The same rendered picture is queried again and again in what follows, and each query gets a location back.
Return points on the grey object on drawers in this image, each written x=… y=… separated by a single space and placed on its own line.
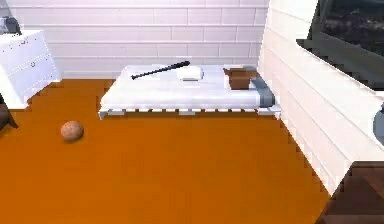
x=9 y=25

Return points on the orange basketball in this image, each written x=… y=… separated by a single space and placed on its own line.
x=72 y=130

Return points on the grey blanket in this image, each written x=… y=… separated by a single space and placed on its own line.
x=265 y=93

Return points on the white chest of drawers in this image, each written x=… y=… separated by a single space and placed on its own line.
x=25 y=66

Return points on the dark window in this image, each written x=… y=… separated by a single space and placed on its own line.
x=350 y=36

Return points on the black baseball bat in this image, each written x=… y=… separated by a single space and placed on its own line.
x=160 y=70

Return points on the grey round object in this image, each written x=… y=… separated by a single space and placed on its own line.
x=379 y=125

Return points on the white pillow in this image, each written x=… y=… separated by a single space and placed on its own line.
x=190 y=72

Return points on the brown cardboard box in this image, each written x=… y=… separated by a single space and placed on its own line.
x=240 y=79

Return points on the white bed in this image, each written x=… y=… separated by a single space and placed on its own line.
x=173 y=93

